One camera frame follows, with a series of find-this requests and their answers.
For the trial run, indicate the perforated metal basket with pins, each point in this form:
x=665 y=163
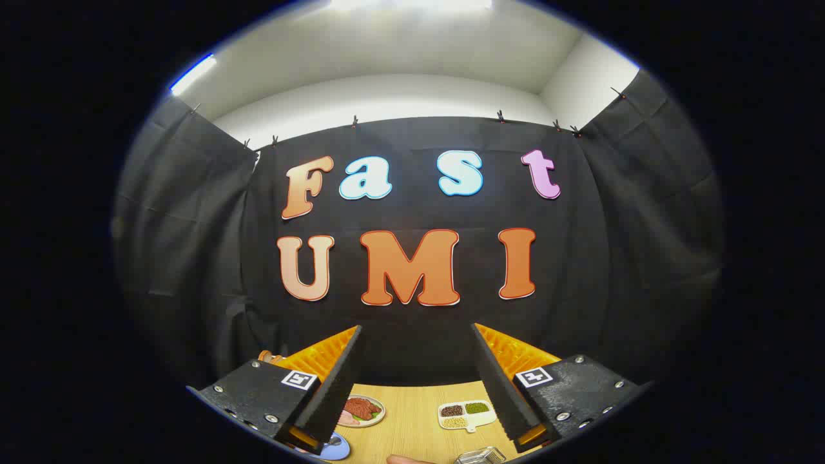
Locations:
x=480 y=456

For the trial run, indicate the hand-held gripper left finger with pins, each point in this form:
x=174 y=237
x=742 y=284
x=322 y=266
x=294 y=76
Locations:
x=335 y=386

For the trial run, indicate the oval plate with meat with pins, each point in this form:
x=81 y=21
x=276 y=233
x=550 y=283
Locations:
x=370 y=417

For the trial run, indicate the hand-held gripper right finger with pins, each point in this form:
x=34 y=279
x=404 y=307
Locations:
x=499 y=386

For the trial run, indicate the brown steak piece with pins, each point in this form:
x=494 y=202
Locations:
x=361 y=408

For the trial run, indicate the blue round plate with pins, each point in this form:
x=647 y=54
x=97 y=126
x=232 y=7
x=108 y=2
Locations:
x=338 y=451

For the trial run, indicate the white divided bean dish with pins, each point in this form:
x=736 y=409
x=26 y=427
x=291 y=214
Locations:
x=467 y=415

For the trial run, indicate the black backdrop cloth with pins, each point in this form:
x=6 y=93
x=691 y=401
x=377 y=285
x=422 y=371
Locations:
x=412 y=335

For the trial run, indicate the pink ham slice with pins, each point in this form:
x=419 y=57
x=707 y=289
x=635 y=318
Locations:
x=347 y=419

